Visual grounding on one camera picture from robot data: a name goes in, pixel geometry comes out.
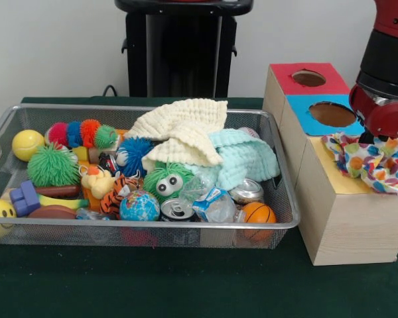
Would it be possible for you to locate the tiger plush toy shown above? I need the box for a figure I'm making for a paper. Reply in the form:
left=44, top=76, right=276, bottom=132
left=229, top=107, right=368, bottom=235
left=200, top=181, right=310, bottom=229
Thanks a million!
left=99, top=174, right=144, bottom=217

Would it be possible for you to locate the wooden box with three holes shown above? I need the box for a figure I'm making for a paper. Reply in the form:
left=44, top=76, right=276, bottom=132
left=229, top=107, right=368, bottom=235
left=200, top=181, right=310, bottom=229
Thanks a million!
left=262, top=63, right=398, bottom=267

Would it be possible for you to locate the clear mesh bin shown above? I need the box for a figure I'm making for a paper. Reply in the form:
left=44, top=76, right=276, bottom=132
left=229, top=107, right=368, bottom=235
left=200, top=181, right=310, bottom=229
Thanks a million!
left=0, top=103, right=302, bottom=251

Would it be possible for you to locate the globe print ball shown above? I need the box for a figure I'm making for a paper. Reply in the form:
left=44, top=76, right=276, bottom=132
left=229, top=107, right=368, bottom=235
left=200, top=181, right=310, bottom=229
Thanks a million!
left=119, top=191, right=161, bottom=223

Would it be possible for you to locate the small orange basketball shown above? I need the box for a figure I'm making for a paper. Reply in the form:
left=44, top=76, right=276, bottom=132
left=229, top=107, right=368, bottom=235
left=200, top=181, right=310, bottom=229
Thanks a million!
left=241, top=202, right=277, bottom=226

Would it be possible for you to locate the green fuzzy toy with eyes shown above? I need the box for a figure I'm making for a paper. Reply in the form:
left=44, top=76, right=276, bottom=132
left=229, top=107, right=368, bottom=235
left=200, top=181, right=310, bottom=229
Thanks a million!
left=143, top=160, right=195, bottom=203

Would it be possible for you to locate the plain yellow ball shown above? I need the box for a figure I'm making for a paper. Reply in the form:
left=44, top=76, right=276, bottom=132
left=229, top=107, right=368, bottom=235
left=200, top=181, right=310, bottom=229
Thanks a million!
left=12, top=129, right=46, bottom=162

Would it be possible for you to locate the multicolour fuzzy caterpillar toy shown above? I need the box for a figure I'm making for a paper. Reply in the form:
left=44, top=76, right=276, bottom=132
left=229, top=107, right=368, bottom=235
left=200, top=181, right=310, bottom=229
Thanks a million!
left=46, top=119, right=119, bottom=150

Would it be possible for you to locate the blue spiky ball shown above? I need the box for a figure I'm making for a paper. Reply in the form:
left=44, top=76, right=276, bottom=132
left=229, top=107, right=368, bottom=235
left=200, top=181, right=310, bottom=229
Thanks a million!
left=116, top=137, right=157, bottom=178

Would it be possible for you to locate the cream yellow cloth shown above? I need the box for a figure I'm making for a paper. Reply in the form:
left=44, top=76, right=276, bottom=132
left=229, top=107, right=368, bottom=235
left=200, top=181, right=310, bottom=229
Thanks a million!
left=123, top=98, right=230, bottom=166

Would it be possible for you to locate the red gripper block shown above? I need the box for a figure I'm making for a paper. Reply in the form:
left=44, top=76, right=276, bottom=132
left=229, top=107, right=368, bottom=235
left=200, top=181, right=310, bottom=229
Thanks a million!
left=349, top=84, right=398, bottom=138

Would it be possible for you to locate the green spiky ball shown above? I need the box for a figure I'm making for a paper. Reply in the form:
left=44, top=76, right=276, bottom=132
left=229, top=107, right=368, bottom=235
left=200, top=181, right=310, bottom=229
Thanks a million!
left=28, top=144, right=82, bottom=187

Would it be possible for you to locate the colourful polka dot cloth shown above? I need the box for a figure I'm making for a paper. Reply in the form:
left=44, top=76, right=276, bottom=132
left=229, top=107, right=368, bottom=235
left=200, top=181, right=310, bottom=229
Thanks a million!
left=321, top=131, right=398, bottom=195

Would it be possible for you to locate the mint green cloth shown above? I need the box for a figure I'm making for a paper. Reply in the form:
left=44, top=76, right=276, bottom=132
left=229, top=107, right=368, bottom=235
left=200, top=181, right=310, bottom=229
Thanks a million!
left=186, top=129, right=282, bottom=191

